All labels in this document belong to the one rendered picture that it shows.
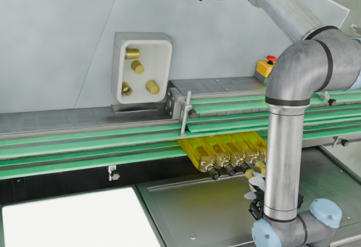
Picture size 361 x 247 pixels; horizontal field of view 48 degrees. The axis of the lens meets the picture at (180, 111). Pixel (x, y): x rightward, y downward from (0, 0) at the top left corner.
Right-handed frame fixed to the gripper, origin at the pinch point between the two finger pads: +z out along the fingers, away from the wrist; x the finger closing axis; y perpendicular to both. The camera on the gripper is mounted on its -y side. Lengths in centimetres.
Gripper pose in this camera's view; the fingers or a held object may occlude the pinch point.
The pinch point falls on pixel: (254, 179)
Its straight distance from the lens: 133.1
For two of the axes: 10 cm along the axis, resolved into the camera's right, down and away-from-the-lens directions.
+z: -4.0, -4.9, 7.8
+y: -9.0, 0.6, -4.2
